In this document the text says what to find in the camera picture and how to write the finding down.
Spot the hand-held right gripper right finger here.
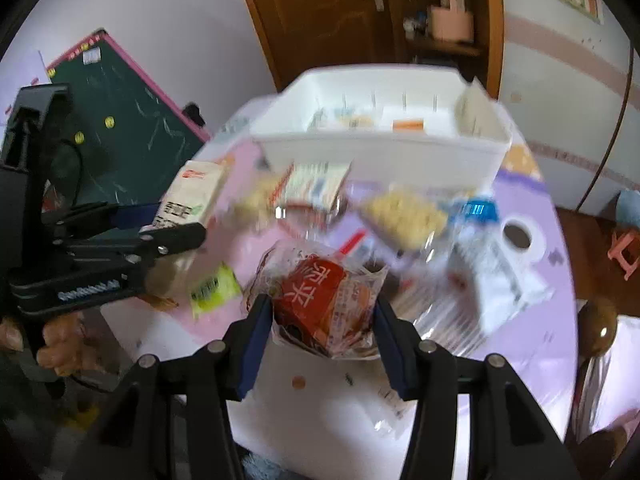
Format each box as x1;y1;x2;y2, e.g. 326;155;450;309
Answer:
372;294;583;480

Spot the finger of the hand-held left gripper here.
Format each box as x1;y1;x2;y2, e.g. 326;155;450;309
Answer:
57;222;207;275
42;201;162;242

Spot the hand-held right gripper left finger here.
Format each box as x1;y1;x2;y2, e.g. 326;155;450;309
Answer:
62;294;273;480

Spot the cream snack packet red label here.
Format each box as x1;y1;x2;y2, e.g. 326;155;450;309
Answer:
142;159;235;306

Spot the large rice crisp packet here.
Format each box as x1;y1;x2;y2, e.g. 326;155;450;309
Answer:
360;187;451;253

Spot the brown snack packet striped label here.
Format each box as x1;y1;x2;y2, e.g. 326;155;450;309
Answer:
272;162;353;213

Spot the white plastic bin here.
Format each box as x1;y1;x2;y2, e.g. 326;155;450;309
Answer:
250;64;513;193

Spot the person's left hand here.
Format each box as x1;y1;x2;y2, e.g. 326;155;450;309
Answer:
0;310;93;377

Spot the clear plastic snack packet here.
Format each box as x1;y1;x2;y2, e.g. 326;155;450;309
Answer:
395;270;493;356

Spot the green yellow snack packet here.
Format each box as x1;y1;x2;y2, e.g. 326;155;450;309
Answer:
189;262;243;318

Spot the pale rice crisp packet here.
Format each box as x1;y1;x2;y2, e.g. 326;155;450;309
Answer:
232;172;286;231

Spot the small black block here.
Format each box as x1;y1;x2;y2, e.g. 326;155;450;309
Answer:
182;102;206;128

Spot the white snack packet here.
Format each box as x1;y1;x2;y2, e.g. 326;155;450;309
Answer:
447;225;553;336

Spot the purple printed table mat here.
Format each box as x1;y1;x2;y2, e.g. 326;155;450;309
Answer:
100;95;581;480

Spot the brown wooden chair knob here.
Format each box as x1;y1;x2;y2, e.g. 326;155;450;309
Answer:
577;297;619;361

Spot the white pink cloth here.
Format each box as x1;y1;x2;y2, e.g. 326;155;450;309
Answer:
572;300;640;448

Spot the pink stool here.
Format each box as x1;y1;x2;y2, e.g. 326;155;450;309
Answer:
607;227;640;281

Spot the wooden door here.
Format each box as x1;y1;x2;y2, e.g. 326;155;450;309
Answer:
232;0;401;93

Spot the blue cushion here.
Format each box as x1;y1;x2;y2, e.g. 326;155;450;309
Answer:
615;187;640;231

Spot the pink basket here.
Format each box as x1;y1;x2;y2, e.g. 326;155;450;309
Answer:
430;0;476;45

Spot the wooden cabinet shelf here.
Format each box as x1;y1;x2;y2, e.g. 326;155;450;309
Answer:
390;0;503;100

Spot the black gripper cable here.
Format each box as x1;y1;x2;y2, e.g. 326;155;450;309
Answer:
60;137;85;210

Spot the green chalkboard pink frame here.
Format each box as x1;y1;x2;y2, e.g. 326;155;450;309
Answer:
45;29;211;211

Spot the black wall cable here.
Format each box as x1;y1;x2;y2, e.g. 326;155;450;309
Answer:
574;49;637;213

